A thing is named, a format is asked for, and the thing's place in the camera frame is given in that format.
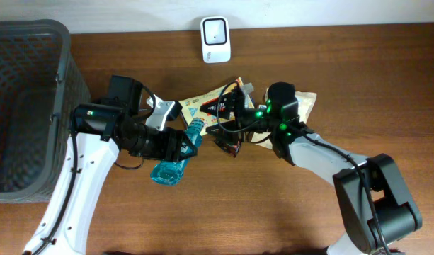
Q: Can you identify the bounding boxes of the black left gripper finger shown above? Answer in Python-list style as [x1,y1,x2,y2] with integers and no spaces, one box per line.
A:
[181,130,199,149]
[173,145,198,162]

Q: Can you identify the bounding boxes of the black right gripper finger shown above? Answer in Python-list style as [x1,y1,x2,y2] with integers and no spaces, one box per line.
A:
[205,124,238,140]
[200,94,235,119]

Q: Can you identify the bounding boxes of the black red snack packet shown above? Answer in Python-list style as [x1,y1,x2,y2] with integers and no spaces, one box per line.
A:
[215,91,244,157]

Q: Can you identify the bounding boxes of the teal mouthwash bottle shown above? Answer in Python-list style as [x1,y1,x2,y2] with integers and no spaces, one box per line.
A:
[150,118,204,186]

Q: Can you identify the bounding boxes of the yellow wet wipes pack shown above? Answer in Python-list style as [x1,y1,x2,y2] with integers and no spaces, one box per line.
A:
[178,77,255,135]

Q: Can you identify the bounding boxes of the beige grain bag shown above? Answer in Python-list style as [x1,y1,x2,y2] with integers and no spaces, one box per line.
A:
[248,91,317,142]

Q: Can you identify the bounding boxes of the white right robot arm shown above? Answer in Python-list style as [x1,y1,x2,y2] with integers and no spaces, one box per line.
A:
[200,82,423,254]

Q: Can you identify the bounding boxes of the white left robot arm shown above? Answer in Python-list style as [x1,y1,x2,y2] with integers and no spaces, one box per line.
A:
[23,75,203,254]

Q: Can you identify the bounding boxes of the white barcode scanner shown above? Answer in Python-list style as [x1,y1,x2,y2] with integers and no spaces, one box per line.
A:
[200,16,232,64]

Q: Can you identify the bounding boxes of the grey plastic basket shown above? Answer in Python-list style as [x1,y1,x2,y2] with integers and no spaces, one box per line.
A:
[0,19,91,203]

